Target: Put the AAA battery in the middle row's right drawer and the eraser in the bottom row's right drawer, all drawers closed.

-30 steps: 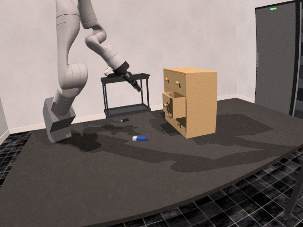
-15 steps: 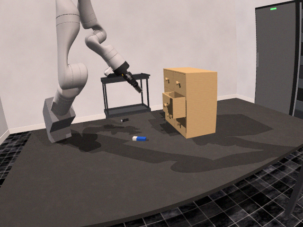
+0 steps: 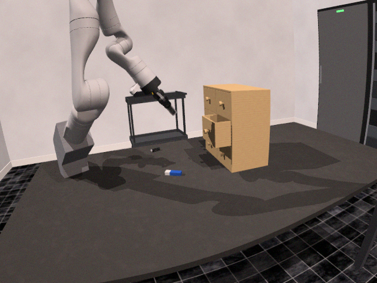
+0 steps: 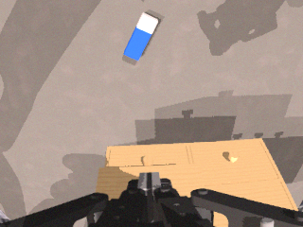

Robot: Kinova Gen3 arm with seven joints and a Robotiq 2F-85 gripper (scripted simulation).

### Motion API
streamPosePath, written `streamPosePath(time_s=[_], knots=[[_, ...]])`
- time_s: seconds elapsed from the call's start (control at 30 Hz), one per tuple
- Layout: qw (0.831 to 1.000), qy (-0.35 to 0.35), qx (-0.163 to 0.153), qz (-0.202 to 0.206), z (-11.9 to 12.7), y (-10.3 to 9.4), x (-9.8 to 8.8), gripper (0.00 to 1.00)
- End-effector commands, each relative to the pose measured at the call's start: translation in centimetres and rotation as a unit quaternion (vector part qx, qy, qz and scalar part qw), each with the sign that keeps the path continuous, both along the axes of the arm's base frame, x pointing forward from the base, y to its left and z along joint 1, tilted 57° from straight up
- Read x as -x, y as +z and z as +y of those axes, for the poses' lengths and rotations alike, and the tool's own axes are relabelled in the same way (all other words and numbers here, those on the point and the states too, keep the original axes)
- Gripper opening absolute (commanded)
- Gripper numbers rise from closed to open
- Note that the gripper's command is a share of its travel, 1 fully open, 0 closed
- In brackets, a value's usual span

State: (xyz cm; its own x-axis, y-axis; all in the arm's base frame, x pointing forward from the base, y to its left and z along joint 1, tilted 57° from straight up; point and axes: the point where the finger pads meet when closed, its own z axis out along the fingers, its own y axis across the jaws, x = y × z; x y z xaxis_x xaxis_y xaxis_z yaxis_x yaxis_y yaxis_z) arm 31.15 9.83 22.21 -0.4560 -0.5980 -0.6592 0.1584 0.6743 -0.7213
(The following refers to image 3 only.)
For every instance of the blue and white eraser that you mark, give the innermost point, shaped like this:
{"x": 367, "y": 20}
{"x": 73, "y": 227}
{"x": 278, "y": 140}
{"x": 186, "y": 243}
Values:
{"x": 173, "y": 172}

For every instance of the light wooden chest of drawers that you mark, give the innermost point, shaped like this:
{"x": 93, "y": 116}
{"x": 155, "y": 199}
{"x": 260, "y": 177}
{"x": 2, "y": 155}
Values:
{"x": 250, "y": 112}

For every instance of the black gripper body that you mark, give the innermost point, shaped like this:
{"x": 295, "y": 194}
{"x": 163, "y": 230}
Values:
{"x": 152, "y": 86}

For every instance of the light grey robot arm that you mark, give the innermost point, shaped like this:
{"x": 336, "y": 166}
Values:
{"x": 94, "y": 94}

